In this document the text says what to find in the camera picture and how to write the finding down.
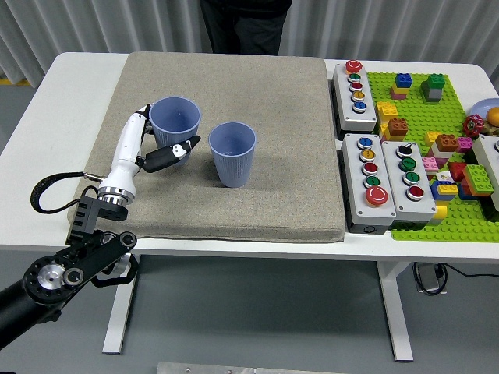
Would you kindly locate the pink toy brick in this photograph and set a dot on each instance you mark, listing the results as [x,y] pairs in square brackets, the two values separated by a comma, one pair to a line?
[430,164]

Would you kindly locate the magenta toy brick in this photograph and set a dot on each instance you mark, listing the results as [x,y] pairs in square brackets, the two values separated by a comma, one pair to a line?
[464,145]

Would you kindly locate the white table leg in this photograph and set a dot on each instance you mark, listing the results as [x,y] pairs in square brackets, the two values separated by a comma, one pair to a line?
[117,331]
[397,311]

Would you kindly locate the green grey brick stack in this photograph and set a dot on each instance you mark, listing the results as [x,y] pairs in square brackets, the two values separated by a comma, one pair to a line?
[433,87]

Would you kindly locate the yellow rounded toy brick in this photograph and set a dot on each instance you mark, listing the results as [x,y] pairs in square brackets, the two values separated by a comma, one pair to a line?
[439,214]

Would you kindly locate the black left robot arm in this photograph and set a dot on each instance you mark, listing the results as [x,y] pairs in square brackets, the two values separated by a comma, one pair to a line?
[23,304]

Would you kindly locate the green brick on orange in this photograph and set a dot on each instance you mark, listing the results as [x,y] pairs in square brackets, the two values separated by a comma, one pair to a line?
[477,179]

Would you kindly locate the red toy brick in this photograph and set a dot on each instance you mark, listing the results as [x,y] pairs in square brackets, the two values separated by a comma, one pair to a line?
[456,170]

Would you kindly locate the slim five-button control box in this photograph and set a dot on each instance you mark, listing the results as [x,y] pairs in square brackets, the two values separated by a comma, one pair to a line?
[343,97]

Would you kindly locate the grey-brown fabric mat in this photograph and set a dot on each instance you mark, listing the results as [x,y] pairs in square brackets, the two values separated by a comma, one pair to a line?
[234,210]

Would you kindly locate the white pleated curtain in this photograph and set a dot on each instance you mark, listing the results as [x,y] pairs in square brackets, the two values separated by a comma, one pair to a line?
[117,23]

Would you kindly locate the blue yellow pink brick stack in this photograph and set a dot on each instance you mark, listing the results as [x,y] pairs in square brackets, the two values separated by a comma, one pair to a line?
[402,83]

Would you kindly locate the wide five-button control box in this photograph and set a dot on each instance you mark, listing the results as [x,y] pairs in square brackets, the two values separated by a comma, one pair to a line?
[354,183]

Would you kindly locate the orange toy ball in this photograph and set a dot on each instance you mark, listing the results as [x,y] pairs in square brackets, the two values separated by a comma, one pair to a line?
[494,116]

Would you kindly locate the red valve handwheel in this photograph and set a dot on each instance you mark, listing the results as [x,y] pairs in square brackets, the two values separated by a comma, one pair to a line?
[473,125]

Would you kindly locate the white control box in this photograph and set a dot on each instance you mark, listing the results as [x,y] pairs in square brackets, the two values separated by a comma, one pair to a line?
[489,152]

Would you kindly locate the pale blue plate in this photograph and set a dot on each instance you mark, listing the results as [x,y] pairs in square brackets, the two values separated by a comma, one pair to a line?
[481,107]

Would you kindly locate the small white printed brick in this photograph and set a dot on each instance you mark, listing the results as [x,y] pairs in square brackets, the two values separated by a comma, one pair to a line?
[444,177]

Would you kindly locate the small yellow toy brick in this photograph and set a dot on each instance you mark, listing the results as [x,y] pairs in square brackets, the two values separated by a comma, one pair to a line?
[430,138]

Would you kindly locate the person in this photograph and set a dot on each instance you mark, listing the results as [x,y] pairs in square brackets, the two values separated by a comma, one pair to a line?
[245,27]

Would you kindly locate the orange-brown brick on yellow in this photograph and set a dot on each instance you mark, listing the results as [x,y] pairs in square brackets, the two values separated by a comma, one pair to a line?
[397,128]

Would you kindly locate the four-button box with selector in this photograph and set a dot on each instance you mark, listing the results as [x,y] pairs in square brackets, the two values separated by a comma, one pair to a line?
[393,175]

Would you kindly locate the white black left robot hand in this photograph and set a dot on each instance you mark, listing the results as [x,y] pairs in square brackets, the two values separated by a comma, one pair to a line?
[124,163]

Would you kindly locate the green studded baseplate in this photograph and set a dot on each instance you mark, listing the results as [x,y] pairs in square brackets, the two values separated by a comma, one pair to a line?
[417,109]

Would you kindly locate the blue yellow toy brick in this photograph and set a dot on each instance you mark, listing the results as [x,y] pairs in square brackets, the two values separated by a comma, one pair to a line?
[446,190]

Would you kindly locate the orange-brown brick on white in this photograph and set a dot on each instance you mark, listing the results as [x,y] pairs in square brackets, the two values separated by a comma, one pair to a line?
[446,143]

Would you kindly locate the blue ribbed plastic cup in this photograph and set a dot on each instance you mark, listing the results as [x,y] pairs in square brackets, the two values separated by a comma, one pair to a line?
[175,117]
[234,163]

